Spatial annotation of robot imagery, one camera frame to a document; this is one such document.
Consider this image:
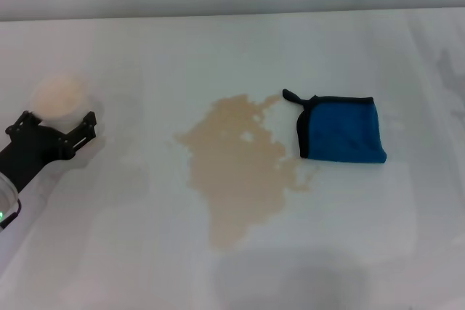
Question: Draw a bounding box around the white paper cup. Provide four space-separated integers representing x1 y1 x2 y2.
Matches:
30 73 92 130

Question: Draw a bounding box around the blue rag with black trim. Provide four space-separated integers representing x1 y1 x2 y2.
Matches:
282 88 388 165

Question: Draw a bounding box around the brown water stain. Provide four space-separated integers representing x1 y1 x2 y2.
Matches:
171 94 320 252

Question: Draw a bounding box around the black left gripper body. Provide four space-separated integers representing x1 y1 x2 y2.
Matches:
0 126 74 194

